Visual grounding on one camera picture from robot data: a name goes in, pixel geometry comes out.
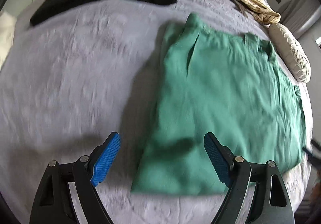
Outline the green work jacket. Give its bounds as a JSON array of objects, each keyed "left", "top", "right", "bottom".
[{"left": 131, "top": 14, "right": 306, "bottom": 196}]

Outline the lavender bed cover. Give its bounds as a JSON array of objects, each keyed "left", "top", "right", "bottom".
[{"left": 1, "top": 0, "right": 268, "bottom": 223}]

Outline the round white pleated cushion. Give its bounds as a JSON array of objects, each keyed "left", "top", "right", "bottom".
[{"left": 268, "top": 23, "right": 311, "bottom": 84}]

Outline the white puffy jacket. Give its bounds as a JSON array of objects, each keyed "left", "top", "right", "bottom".
[{"left": 0, "top": 10, "right": 16, "bottom": 68}]

